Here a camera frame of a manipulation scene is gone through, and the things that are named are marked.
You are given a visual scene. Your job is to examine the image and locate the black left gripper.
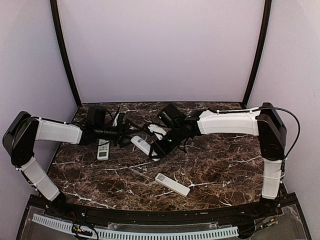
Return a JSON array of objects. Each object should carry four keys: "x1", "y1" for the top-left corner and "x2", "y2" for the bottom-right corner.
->
[{"x1": 95, "y1": 118, "x2": 143, "y2": 148}]

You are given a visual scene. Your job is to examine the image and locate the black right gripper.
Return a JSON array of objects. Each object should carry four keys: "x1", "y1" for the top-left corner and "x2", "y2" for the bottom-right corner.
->
[{"x1": 148, "y1": 125, "x2": 185, "y2": 159}]

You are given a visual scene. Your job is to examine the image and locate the white remote with battery compartment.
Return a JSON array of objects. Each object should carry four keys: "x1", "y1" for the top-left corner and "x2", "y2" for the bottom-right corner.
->
[{"x1": 130, "y1": 135, "x2": 160, "y2": 162}]

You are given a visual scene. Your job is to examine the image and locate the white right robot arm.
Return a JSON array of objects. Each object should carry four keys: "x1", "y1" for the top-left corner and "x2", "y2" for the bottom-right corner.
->
[{"x1": 148, "y1": 102, "x2": 287, "y2": 217}]

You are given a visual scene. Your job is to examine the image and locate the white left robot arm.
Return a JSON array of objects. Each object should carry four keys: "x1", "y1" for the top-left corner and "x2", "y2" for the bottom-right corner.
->
[{"x1": 2, "y1": 111, "x2": 144, "y2": 218}]

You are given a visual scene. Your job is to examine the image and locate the white remote with green buttons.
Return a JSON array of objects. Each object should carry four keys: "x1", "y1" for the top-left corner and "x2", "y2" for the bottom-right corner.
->
[{"x1": 97, "y1": 139, "x2": 110, "y2": 161}]

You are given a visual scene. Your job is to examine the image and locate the white remote with QR label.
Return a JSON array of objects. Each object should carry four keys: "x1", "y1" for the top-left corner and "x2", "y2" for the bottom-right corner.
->
[{"x1": 155, "y1": 173, "x2": 190, "y2": 197}]

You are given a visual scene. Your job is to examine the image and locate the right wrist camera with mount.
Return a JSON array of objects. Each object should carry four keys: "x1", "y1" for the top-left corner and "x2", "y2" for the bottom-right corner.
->
[{"x1": 147, "y1": 103, "x2": 186, "y2": 140}]

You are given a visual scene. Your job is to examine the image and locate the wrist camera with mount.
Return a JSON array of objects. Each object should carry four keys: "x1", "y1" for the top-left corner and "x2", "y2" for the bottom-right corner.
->
[
  {"x1": 147, "y1": 103, "x2": 186, "y2": 140},
  {"x1": 86, "y1": 106, "x2": 126, "y2": 128}
]

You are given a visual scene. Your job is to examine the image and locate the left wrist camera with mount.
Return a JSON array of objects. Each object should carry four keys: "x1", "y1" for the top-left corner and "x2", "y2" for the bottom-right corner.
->
[{"x1": 86, "y1": 106, "x2": 126, "y2": 128}]

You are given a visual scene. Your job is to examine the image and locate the black curved front rail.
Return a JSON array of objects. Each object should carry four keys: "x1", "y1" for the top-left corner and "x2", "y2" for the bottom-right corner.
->
[{"x1": 27, "y1": 194, "x2": 298, "y2": 226}]

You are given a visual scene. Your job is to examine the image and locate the white slotted cable duct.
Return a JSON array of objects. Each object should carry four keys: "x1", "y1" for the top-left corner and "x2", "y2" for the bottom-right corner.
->
[{"x1": 32, "y1": 213, "x2": 239, "y2": 240}]

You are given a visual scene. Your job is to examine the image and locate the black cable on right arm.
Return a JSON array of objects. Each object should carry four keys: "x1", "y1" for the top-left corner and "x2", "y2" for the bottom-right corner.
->
[{"x1": 258, "y1": 106, "x2": 301, "y2": 161}]

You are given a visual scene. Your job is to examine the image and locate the black left rear frame post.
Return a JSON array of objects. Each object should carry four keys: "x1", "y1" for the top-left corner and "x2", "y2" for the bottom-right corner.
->
[{"x1": 49, "y1": 0, "x2": 82, "y2": 108}]

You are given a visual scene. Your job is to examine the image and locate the black frame post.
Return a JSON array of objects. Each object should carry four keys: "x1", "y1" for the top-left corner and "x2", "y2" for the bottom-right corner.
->
[
  {"x1": 241, "y1": 0, "x2": 272, "y2": 109},
  {"x1": 49, "y1": 0, "x2": 82, "y2": 108}
]

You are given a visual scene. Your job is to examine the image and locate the black right rear frame post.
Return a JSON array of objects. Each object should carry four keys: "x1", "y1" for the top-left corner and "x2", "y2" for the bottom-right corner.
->
[{"x1": 241, "y1": 0, "x2": 272, "y2": 109}]

